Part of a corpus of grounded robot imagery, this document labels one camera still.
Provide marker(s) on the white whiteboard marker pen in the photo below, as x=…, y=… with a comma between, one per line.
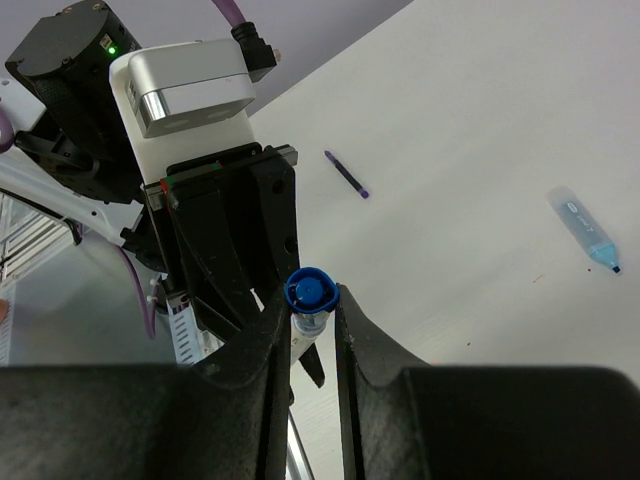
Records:
x=305, y=329

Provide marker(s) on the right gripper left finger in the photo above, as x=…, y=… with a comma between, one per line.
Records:
x=224, y=417

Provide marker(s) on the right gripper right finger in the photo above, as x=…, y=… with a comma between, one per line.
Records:
x=402, y=418

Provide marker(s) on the small purple pen refill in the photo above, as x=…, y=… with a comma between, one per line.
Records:
x=347, y=175

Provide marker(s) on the light blue highlighter pen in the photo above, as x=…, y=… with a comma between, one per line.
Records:
x=584, y=228

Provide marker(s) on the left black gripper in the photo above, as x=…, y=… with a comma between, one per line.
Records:
x=226, y=227

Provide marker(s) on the dark blue marker cap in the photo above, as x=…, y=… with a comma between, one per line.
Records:
x=310, y=290

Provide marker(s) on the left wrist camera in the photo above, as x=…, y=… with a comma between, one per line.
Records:
x=181, y=102

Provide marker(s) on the white slotted cable duct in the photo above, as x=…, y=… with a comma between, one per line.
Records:
x=190, y=344

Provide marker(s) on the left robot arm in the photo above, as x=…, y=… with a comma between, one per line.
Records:
x=74, y=159

